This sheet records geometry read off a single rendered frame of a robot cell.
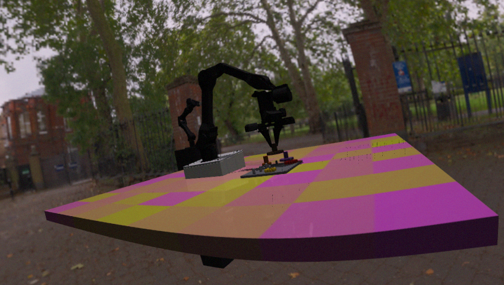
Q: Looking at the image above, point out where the brown toothed gear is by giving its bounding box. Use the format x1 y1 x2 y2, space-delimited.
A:
267 143 284 156

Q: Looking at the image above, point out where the orange gear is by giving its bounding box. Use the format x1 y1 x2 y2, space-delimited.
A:
262 156 272 166

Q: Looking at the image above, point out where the dark purple gear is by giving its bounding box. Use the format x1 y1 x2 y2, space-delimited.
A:
280 151 294 162

